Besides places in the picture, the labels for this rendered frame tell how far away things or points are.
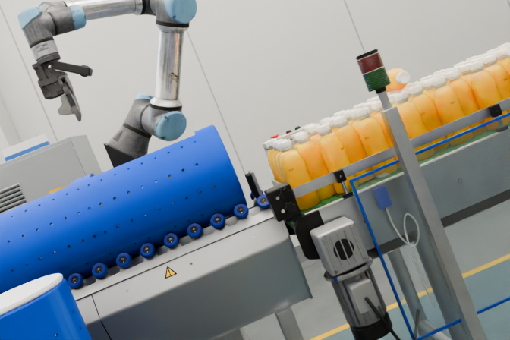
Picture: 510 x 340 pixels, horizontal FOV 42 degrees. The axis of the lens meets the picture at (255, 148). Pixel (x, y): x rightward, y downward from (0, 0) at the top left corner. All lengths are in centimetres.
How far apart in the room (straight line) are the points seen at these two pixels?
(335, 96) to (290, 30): 58
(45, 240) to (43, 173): 168
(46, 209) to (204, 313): 56
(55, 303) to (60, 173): 205
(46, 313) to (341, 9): 379
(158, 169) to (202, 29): 298
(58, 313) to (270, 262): 67
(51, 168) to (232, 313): 183
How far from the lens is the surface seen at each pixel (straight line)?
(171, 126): 236
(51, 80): 208
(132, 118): 249
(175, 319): 205
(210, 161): 195
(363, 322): 187
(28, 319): 161
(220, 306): 205
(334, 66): 493
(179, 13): 228
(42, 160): 366
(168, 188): 194
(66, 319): 165
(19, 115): 499
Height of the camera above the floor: 125
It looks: 4 degrees down
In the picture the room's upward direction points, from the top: 22 degrees counter-clockwise
